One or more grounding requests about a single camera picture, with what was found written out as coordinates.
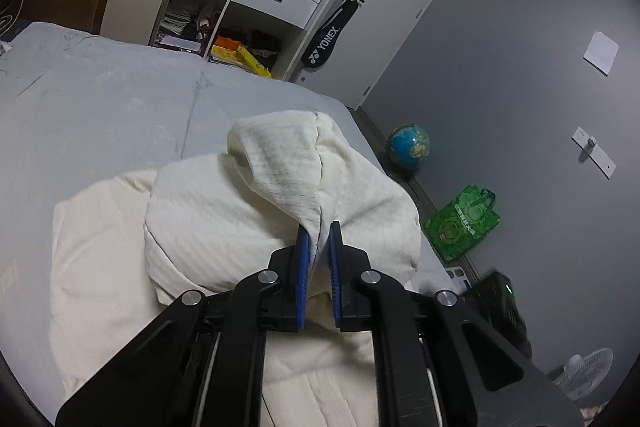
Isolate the brown wooden headboard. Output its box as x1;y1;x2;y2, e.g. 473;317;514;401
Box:
5;0;113;35

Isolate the white drawer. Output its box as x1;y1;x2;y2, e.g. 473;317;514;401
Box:
232;0;321;28

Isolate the blue globe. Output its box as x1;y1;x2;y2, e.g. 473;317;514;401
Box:
387;123;431;172

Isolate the white paper sheet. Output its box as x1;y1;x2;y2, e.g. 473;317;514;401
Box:
583;32;620;76

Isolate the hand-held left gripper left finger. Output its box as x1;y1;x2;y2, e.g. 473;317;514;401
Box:
55;224;313;427

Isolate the white room door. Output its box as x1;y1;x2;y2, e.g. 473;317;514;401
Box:
320;0;458;110

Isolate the black racket bag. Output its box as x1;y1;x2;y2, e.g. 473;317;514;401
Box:
301;0;362;70

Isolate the green shopping bag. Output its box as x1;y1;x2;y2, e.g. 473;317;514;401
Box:
424;184;502;264

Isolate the bed with grey sheet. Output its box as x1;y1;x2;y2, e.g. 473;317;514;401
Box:
0;21;471;427

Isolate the white wall switch plate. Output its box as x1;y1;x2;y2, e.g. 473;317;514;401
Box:
572;127;618;180

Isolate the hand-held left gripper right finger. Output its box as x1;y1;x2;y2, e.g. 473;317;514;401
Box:
327;221;583;427

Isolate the orange box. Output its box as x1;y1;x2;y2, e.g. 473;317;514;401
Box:
212;36;241;58

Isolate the white floor fan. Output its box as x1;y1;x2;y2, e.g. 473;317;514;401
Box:
547;347;615;404

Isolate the white hooded coat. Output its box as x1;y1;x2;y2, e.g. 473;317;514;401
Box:
50;109;426;427

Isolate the yellow box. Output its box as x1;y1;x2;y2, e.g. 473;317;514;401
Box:
235;46;273;78

